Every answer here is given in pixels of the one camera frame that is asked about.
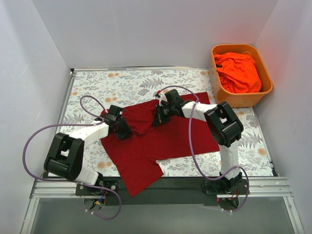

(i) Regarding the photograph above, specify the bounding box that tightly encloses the dark red t-shirt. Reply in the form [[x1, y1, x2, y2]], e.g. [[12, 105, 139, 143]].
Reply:
[[101, 100, 219, 197]]

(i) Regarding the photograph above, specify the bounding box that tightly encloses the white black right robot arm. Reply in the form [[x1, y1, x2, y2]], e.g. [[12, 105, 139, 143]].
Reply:
[[152, 100, 244, 194]]

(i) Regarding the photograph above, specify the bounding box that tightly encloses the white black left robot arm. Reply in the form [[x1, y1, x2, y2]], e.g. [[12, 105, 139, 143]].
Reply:
[[43, 115, 133, 195]]

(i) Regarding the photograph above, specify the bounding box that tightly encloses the floral patterned table mat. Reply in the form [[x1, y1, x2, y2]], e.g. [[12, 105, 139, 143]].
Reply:
[[62, 69, 273, 177]]

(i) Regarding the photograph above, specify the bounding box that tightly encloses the orange plastic basket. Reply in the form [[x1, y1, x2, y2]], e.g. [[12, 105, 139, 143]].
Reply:
[[209, 44, 273, 108]]

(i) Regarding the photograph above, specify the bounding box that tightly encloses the bright orange t-shirt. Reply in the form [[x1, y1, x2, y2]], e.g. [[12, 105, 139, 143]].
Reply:
[[214, 52, 262, 94]]

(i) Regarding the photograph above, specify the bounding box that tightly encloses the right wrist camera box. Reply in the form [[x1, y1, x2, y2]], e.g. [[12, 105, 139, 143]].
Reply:
[[159, 89, 183, 106]]

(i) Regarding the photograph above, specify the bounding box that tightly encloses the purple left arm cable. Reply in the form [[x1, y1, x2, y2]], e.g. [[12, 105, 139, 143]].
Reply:
[[22, 95, 122, 220]]

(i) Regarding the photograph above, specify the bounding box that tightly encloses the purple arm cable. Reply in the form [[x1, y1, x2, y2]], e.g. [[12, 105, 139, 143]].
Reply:
[[22, 95, 122, 220], [155, 85, 250, 213]]

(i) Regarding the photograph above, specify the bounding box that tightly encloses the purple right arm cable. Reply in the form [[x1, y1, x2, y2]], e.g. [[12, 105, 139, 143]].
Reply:
[[155, 85, 250, 213]]

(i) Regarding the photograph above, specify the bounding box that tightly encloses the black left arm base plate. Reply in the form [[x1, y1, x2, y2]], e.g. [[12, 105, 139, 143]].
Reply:
[[75, 179, 119, 196]]

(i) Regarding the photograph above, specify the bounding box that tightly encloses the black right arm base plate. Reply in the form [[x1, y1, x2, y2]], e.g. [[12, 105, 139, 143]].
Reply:
[[201, 179, 247, 196]]

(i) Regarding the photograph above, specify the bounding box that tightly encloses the aluminium front frame rail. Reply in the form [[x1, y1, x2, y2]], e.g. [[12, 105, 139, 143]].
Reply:
[[30, 176, 293, 198]]

